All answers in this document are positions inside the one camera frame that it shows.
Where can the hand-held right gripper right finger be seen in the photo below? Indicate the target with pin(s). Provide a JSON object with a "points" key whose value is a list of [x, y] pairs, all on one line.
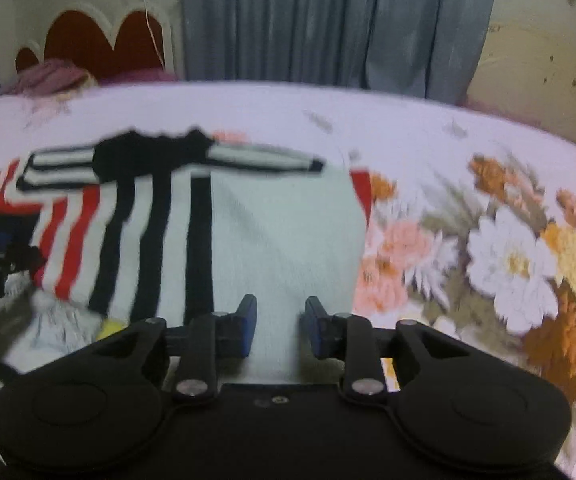
{"points": [[317, 332]]}

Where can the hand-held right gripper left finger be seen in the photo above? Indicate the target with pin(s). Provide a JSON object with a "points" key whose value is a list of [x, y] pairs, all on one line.
{"points": [[248, 327]]}

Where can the striped knit sweater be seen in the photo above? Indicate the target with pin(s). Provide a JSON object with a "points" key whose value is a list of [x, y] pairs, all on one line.
{"points": [[278, 230]]}

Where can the mauve crumpled cloth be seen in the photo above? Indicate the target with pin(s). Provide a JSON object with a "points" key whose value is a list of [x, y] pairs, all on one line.
{"points": [[50, 77]]}

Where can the red headboard with white trim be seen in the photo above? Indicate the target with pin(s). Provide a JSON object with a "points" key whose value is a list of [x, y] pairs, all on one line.
{"points": [[87, 40]]}

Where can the magenta pillow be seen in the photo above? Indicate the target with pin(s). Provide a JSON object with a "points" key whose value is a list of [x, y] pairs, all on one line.
{"points": [[142, 76]]}

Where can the pink floral bed sheet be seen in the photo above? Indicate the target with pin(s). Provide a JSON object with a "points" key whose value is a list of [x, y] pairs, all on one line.
{"points": [[418, 125]]}

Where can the cream wardrobe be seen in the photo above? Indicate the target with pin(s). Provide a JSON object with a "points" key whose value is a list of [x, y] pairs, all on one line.
{"points": [[543, 60]]}

